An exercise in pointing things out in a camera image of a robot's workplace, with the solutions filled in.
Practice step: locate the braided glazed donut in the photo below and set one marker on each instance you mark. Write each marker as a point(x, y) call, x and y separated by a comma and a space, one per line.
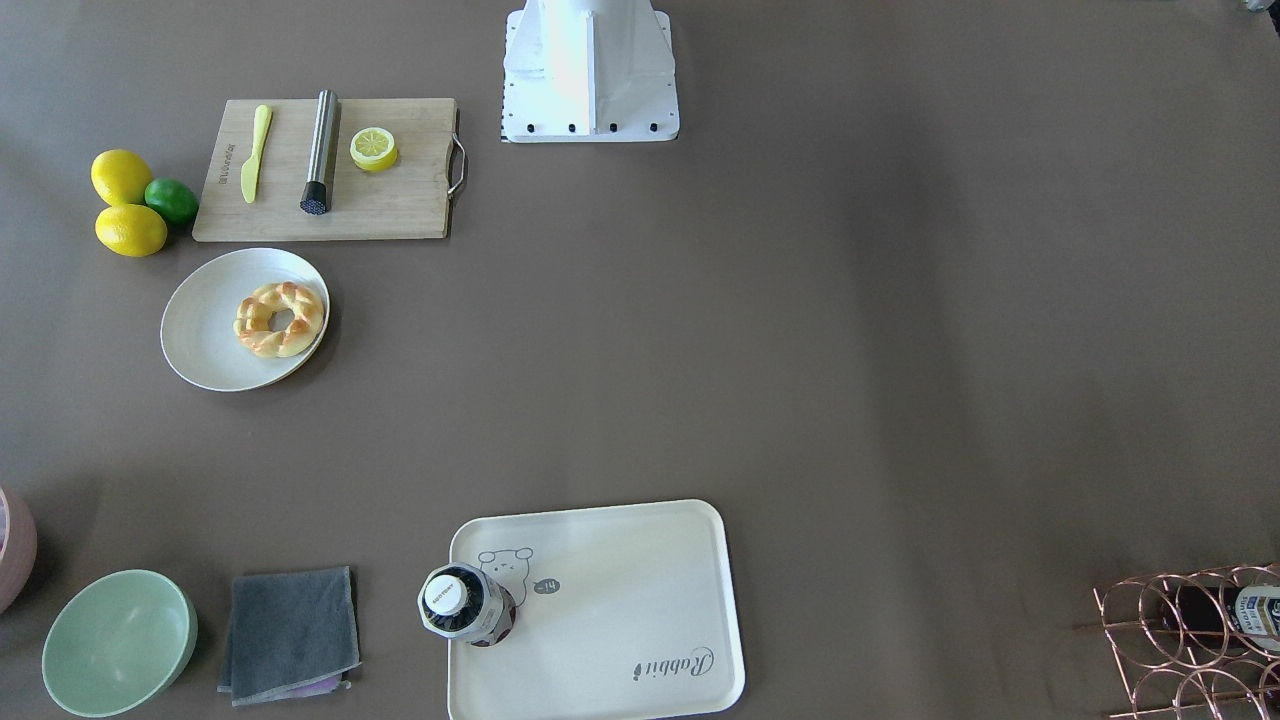
point(279, 320)

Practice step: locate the white round plate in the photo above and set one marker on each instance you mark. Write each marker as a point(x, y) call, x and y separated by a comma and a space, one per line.
point(196, 331)

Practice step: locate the cream rabbit tray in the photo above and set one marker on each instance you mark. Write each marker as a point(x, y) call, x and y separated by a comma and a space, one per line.
point(622, 612)

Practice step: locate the tea bottle on tray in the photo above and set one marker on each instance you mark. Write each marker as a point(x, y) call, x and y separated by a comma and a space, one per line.
point(463, 604)

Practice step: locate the wooden cutting board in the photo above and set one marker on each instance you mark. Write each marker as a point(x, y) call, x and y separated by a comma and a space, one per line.
point(410, 201)

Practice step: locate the half lemon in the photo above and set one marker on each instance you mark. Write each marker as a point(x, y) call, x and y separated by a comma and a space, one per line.
point(373, 149)

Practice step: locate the stainless steel muddler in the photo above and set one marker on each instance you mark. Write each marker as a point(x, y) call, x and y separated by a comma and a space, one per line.
point(317, 191)

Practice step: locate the grey folded cloth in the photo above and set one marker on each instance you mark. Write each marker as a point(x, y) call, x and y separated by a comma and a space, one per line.
point(290, 635)

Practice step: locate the yellow plastic knife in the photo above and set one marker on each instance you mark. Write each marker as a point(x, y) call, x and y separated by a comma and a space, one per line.
point(249, 179)

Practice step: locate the green lime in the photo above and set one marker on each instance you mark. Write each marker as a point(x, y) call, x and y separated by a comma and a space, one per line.
point(173, 200)

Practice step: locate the yellow lemon lower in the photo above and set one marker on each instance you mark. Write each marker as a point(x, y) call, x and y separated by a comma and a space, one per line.
point(131, 230)

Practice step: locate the yellow lemon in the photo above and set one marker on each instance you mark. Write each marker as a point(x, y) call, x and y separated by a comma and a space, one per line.
point(120, 177)
point(131, 230)

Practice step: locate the yellow lemon upper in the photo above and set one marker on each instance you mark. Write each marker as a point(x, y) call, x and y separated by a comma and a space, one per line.
point(120, 177)

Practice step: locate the green bowl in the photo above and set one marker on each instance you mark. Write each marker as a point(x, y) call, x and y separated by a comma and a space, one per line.
point(118, 642)

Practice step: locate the tea bottle in rack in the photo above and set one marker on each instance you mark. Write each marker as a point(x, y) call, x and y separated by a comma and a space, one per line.
point(1224, 617)

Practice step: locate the pink ice bowl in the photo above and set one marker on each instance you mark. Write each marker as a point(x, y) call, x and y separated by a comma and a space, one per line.
point(19, 546)

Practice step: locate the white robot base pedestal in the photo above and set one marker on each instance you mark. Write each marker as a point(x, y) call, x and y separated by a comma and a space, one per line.
point(589, 72)

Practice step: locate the copper wire bottle rack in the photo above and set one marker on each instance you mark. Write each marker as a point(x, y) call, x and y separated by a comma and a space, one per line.
point(1162, 676)

